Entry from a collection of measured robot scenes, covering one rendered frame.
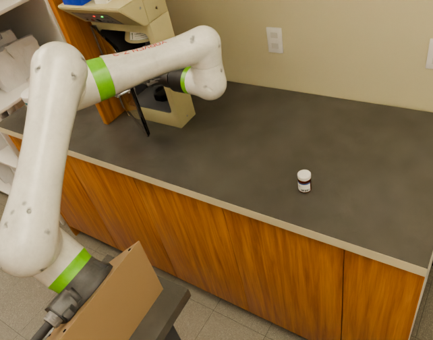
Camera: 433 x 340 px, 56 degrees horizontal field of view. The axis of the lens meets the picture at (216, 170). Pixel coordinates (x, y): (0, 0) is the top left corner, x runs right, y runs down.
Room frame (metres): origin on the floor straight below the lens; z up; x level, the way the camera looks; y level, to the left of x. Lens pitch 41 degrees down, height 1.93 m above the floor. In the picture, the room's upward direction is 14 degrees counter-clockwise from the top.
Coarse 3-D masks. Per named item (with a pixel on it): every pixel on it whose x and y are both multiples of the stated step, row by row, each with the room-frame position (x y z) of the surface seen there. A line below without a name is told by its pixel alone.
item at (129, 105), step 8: (96, 32) 1.59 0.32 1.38; (104, 40) 1.51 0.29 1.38; (104, 48) 1.57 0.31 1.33; (112, 48) 1.41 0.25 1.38; (120, 96) 1.64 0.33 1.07; (128, 96) 1.46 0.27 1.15; (128, 104) 1.52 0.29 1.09; (136, 104) 1.38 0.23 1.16; (128, 112) 1.59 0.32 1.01; (136, 112) 1.42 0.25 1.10; (136, 120) 1.48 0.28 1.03; (144, 128) 1.38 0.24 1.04
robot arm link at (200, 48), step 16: (192, 32) 1.16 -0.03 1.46; (208, 32) 1.16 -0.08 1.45; (144, 48) 1.12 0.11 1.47; (160, 48) 1.11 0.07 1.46; (176, 48) 1.12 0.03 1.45; (192, 48) 1.12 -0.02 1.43; (208, 48) 1.13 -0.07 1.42; (112, 64) 1.05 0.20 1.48; (128, 64) 1.06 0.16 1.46; (144, 64) 1.07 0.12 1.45; (160, 64) 1.09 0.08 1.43; (176, 64) 1.10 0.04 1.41; (192, 64) 1.13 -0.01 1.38; (208, 64) 1.13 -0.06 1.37; (128, 80) 1.04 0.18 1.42; (144, 80) 1.08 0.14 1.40
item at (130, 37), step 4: (128, 32) 1.59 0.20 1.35; (132, 32) 1.58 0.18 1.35; (136, 32) 1.57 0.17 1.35; (128, 36) 1.59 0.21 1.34; (132, 36) 1.57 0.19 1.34; (136, 36) 1.56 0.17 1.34; (140, 36) 1.56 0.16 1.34; (144, 36) 1.55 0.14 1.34; (128, 40) 1.59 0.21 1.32; (132, 40) 1.57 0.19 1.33; (136, 40) 1.56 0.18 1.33; (140, 40) 1.55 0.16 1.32; (144, 40) 1.55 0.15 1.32; (148, 40) 1.55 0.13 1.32
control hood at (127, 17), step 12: (120, 0) 1.47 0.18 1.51; (132, 0) 1.44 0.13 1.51; (84, 12) 1.53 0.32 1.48; (96, 12) 1.48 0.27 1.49; (108, 12) 1.43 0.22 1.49; (120, 12) 1.39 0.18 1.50; (132, 12) 1.42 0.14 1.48; (144, 12) 1.46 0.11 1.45; (132, 24) 1.48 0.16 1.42; (144, 24) 1.45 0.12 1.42
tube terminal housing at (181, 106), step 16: (144, 0) 1.47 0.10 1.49; (160, 0) 1.53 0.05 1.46; (160, 16) 1.51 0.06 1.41; (144, 32) 1.49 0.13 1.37; (160, 32) 1.50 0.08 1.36; (176, 96) 1.49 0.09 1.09; (144, 112) 1.60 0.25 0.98; (160, 112) 1.53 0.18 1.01; (176, 112) 1.47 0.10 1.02; (192, 112) 1.54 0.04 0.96
